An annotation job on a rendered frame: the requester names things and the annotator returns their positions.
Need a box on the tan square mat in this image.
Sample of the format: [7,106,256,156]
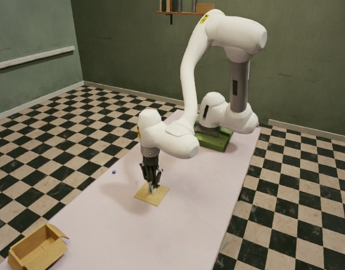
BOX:
[133,181,170,207]

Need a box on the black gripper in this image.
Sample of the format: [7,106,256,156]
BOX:
[139,155,164,194]

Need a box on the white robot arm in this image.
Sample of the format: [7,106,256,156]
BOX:
[137,9,267,159]

